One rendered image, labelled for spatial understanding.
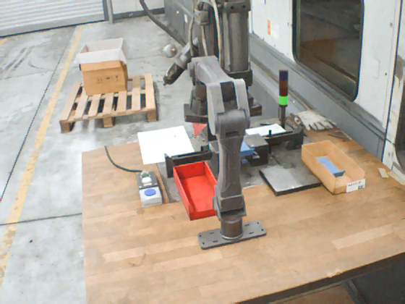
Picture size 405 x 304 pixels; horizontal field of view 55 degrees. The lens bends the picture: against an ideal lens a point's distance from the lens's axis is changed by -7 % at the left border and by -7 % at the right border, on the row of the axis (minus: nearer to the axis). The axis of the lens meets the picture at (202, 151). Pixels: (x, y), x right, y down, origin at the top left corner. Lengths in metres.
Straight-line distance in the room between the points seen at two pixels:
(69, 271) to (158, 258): 1.45
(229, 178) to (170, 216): 0.31
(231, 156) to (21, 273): 1.90
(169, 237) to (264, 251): 0.29
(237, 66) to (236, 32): 0.12
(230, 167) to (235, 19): 0.51
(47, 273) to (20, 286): 0.18
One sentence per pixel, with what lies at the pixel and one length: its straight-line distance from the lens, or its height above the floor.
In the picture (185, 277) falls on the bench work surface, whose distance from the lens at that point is 1.13.
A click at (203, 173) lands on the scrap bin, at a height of 0.91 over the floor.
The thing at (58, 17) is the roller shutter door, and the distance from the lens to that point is 10.68.
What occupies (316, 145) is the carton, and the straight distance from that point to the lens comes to 1.62.
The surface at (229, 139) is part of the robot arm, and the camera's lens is 1.03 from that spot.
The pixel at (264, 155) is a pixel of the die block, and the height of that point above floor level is 0.94.
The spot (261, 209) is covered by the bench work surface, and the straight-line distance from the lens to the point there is 1.35.
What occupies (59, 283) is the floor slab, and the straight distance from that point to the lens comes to 2.54.
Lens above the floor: 1.70
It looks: 28 degrees down
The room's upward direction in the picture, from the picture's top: 4 degrees counter-clockwise
